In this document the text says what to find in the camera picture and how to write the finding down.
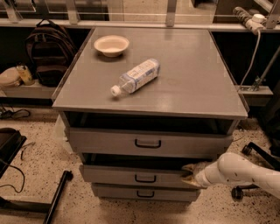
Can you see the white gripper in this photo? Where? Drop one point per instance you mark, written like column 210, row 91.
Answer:
column 202, row 176

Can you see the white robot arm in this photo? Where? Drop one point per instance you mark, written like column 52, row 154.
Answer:
column 232, row 169

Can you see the grey drawer cabinet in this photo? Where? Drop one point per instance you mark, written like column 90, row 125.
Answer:
column 193, row 92

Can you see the grey top drawer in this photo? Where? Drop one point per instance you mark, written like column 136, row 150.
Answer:
column 148, row 143

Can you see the black office chair base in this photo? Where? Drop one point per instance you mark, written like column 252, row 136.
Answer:
column 237, row 192

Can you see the clear plastic water bottle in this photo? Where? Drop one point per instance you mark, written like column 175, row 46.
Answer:
column 136, row 78

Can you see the black stand leg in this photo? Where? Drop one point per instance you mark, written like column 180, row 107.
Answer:
column 48, row 209

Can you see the white bowl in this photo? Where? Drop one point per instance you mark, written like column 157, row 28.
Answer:
column 111, row 45

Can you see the white power strip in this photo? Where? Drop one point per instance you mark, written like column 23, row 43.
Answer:
column 254, row 23

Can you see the black equipment case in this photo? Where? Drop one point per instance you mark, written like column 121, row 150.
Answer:
column 11, row 140

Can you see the dark brown backpack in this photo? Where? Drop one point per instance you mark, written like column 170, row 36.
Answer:
column 51, row 51

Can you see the yellow drink bottle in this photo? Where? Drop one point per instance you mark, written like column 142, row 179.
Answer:
column 25, row 74

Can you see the white plastic bag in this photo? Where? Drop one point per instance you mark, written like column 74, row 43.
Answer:
column 10, row 78

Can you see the grey metal shelf rail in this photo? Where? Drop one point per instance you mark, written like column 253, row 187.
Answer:
column 86, row 24

